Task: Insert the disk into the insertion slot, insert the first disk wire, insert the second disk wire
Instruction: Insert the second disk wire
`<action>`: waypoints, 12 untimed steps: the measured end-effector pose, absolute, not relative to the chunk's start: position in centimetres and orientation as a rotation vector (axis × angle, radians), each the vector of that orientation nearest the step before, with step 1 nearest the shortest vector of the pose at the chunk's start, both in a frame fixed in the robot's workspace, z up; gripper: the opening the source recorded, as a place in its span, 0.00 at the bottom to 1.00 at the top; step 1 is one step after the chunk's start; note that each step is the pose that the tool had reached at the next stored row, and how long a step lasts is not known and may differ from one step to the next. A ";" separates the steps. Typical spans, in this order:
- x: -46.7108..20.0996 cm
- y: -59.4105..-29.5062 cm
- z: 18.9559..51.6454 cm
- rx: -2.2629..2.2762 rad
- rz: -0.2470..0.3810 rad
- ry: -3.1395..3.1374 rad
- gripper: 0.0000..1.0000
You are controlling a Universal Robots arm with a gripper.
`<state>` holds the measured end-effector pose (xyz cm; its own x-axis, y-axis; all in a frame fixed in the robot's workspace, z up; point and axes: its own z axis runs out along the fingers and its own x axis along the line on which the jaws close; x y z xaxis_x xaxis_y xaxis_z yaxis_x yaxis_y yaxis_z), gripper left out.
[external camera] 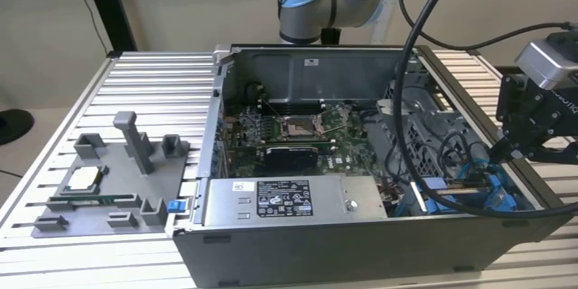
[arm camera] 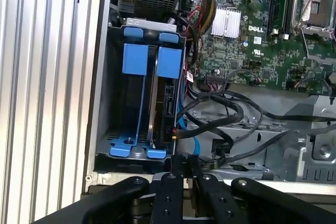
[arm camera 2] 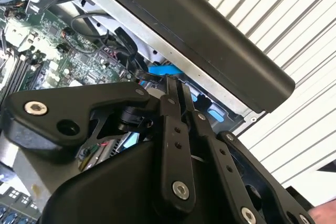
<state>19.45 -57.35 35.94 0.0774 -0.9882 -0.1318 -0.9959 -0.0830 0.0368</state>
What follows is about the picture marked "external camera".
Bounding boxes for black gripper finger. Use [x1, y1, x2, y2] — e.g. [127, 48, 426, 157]
[526, 139, 578, 165]
[490, 128, 527, 163]

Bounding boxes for pale blue disk wire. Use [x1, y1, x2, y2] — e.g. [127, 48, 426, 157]
[451, 133, 503, 183]

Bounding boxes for perforated metal disk bay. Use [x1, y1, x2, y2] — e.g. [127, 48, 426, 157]
[375, 97, 498, 183]

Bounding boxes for green Dell motherboard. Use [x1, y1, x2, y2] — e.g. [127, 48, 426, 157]
[220, 99, 382, 179]

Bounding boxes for CPU socket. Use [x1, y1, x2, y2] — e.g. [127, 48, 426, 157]
[280, 114, 324, 138]

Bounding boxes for black graphics card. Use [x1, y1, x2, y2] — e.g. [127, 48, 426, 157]
[263, 144, 320, 172]

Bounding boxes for black open PC case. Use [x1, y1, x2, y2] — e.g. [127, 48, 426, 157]
[172, 43, 574, 289]

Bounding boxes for silver power supply unit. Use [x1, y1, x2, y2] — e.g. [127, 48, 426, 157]
[201, 176, 390, 228]

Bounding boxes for black RAM slots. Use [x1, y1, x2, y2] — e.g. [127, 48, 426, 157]
[258, 98, 284, 118]

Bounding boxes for grey parts rack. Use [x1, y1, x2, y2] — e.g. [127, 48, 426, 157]
[29, 110, 191, 240]

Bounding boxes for green RAM stick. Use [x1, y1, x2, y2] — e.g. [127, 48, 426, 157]
[49, 194, 137, 202]

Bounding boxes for silver CPU chip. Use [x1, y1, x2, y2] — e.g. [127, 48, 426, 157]
[64, 166, 104, 191]

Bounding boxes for black round stand base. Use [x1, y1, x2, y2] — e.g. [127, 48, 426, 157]
[0, 108, 36, 146]

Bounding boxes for black disk wire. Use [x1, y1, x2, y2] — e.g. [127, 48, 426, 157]
[436, 132, 480, 181]

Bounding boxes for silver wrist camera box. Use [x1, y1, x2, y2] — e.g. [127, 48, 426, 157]
[514, 30, 578, 91]

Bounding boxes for black camera cable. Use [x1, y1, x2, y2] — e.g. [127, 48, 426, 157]
[398, 0, 571, 51]

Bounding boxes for coloured power wire bundle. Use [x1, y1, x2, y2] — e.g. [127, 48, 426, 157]
[376, 176, 407, 217]

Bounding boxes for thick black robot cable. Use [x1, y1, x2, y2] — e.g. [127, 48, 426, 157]
[391, 0, 578, 218]

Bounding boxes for thin wire locking lever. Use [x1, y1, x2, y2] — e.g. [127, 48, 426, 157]
[266, 100, 291, 118]

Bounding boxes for black upright post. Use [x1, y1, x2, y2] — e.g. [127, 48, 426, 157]
[79, 0, 139, 53]

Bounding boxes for thin black wall cable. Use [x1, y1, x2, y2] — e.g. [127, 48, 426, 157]
[68, 0, 113, 57]

